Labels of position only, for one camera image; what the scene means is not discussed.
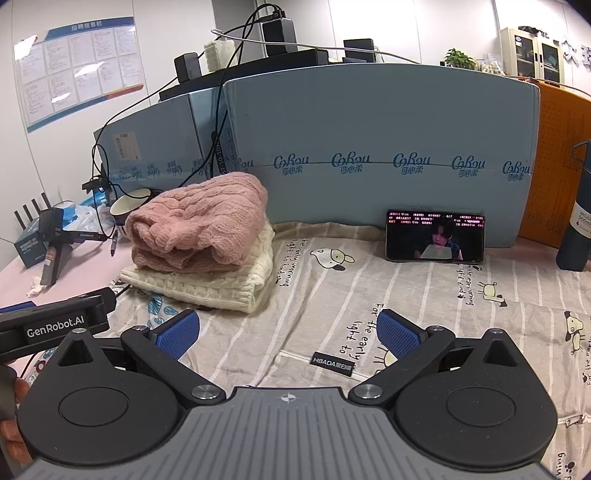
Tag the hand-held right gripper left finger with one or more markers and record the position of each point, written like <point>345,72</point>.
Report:
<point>178,333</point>

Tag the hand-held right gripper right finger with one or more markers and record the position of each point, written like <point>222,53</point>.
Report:
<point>397,334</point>

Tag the person's left hand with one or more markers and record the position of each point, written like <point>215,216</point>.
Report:
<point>22,392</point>

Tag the crumpled white tissue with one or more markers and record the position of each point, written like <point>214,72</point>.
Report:
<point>38,287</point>

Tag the cream knit sweater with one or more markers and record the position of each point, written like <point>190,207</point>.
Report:
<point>221,281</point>

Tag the black fabric label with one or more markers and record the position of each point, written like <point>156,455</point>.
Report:
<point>332,360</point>

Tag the printed striped bedsheet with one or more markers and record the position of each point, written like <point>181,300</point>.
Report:
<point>461,304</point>

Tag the dark blue small box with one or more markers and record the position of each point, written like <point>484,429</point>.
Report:
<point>30,249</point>

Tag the black spare gripper device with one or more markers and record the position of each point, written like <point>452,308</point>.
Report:
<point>57,249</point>

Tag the black smartphone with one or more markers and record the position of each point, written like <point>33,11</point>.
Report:
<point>434,237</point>

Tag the black pen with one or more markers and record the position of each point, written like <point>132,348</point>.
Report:
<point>113,242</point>

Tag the black router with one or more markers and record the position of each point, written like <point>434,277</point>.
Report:
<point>27,214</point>

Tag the pink knit sweater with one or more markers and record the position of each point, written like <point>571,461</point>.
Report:
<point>194,217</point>

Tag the clear plastic bag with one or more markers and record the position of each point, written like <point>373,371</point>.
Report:
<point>85,217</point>

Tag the blue tissue pack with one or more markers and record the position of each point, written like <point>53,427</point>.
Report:
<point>94,200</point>

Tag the dark green bottle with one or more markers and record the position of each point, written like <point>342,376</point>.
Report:
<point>575,240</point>

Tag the large blue cardboard box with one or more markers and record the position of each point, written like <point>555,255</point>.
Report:
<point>369,120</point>

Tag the orange cardboard box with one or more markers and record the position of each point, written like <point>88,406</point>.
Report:
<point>554,152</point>

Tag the small black power adapter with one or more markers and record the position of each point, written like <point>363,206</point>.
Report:
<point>187,67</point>

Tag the long black flat box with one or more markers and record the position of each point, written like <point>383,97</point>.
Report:
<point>258,64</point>

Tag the white textured container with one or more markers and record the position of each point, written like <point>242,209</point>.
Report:
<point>219,55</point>

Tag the green potted plant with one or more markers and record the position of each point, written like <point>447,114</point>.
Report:
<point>459,59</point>

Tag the black square box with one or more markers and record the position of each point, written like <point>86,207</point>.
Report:
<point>358,50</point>

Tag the cream glass-door cabinet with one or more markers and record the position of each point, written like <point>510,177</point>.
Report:
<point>531,55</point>

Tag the large black power adapter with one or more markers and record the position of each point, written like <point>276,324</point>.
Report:
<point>279,37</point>

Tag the wall poster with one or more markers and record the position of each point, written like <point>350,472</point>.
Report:
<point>78,69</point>

